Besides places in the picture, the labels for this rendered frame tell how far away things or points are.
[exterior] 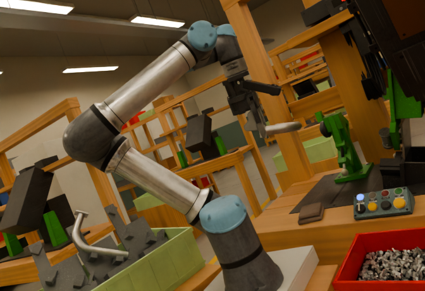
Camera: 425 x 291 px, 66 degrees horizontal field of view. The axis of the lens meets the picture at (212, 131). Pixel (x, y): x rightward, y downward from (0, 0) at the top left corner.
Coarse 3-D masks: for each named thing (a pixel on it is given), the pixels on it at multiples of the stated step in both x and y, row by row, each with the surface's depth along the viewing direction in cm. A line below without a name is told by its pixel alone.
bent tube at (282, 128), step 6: (264, 126) 102; (270, 126) 104; (276, 126) 104; (282, 126) 104; (288, 126) 104; (294, 126) 105; (300, 126) 108; (270, 132) 103; (276, 132) 104; (282, 132) 104
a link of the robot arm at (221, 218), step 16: (208, 208) 83; (224, 208) 79; (240, 208) 80; (208, 224) 79; (224, 224) 77; (240, 224) 78; (224, 240) 77; (240, 240) 77; (256, 240) 80; (224, 256) 78; (240, 256) 77
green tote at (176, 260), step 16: (176, 240) 129; (192, 240) 134; (144, 256) 120; (160, 256) 124; (176, 256) 128; (192, 256) 132; (128, 272) 115; (144, 272) 119; (160, 272) 122; (176, 272) 126; (192, 272) 131; (96, 288) 107; (112, 288) 111; (128, 288) 114; (144, 288) 117; (160, 288) 120
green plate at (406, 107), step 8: (392, 72) 101; (392, 80) 101; (392, 88) 101; (400, 88) 101; (392, 96) 101; (400, 96) 101; (392, 104) 102; (400, 104) 102; (408, 104) 101; (416, 104) 99; (392, 112) 102; (400, 112) 102; (408, 112) 101; (416, 112) 100; (392, 120) 103; (400, 120) 111
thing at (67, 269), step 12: (36, 252) 128; (36, 264) 127; (48, 264) 129; (60, 264) 130; (72, 264) 131; (60, 276) 128; (72, 276) 129; (48, 288) 124; (60, 288) 126; (72, 288) 127; (84, 288) 123
